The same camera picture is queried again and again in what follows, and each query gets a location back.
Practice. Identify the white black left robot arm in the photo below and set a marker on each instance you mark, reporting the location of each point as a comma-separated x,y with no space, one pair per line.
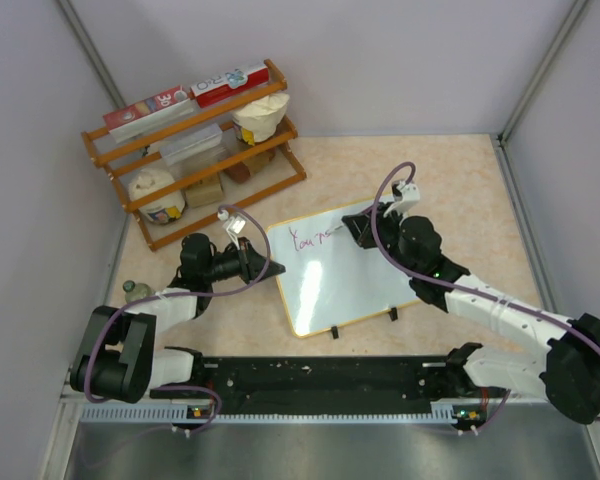
117,360

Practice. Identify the orange wooden shelf rack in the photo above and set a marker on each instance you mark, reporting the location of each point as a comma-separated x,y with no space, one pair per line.
153,192

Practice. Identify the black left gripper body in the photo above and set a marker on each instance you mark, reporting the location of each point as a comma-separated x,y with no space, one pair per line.
246,260

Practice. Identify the red white wrap box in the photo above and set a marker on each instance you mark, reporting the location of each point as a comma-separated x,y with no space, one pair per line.
229,83

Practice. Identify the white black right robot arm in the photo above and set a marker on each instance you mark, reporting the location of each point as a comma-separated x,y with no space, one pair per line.
561,361

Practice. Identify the red foil wrap box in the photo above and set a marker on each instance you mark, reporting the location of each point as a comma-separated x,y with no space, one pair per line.
148,114

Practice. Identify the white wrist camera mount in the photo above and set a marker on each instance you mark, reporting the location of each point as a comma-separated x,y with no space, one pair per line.
405,196
233,224

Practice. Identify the upper white paper-lid jar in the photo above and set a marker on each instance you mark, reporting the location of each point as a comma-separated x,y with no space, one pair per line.
257,121

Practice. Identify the white marker pen magenta cap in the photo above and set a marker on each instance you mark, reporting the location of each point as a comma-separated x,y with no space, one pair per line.
334,229

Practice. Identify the reddish brown sponge stack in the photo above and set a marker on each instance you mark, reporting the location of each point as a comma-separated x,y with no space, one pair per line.
244,170

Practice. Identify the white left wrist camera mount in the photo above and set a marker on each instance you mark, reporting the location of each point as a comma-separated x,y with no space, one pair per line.
233,224

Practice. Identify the clear plastic box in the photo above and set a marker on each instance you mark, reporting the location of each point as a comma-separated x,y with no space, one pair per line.
191,144

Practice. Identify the tan sponge stack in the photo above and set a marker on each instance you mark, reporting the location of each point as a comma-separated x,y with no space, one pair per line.
206,191

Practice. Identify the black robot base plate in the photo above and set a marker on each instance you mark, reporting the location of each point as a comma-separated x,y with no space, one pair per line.
327,385

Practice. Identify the small glass bottle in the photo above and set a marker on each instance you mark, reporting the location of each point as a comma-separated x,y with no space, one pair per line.
135,291

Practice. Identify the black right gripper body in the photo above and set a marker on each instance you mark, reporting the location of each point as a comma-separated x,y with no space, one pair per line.
387,229

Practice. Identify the yellow framed whiteboard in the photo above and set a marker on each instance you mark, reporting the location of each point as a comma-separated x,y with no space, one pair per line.
329,280

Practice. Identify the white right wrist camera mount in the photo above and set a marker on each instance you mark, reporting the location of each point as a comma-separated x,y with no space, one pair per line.
405,196

